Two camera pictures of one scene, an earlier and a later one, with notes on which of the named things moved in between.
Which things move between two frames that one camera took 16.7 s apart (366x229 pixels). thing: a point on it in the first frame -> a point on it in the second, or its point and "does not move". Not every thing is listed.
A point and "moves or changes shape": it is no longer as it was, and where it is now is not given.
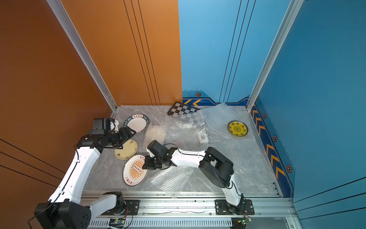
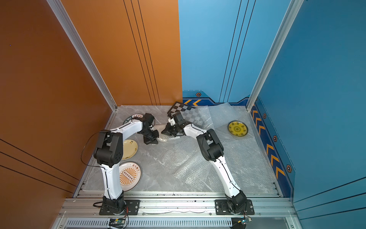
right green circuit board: x=240 y=223 does not move
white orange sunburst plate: x=133 y=173 moves or changes shape
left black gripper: x=126 y=136 -> x=154 y=140
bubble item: x=187 y=130 moves or changes shape
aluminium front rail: x=198 y=208 does not move
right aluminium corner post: x=288 y=19 does not move
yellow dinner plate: x=238 y=128 does not move
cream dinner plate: x=130 y=149 does not move
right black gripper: x=147 y=164 -> x=167 y=130
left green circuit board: x=116 y=223 does not move
